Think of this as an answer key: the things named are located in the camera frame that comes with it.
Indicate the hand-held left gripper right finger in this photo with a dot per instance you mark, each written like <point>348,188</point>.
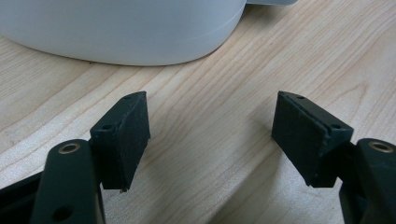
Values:
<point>305,140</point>

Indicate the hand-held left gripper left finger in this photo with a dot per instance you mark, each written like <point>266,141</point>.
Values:
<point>124,146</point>

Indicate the large white round container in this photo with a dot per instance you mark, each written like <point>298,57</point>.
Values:
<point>118,28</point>

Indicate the grey flat object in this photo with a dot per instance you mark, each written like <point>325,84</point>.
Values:
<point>271,2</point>

